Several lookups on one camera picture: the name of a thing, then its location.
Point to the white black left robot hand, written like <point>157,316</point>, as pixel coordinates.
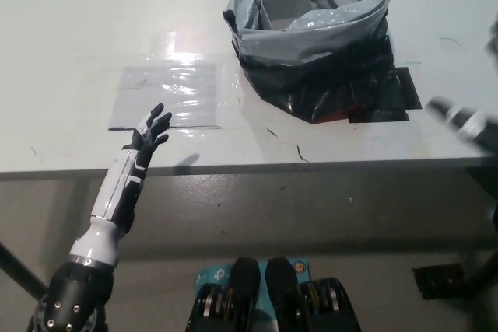
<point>149,135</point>

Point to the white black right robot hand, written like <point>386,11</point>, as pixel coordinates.
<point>467,122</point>

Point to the grey black plastic bag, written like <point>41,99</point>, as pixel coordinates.
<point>311,36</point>

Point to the grey rectangular plastic basket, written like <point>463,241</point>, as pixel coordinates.
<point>284,9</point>

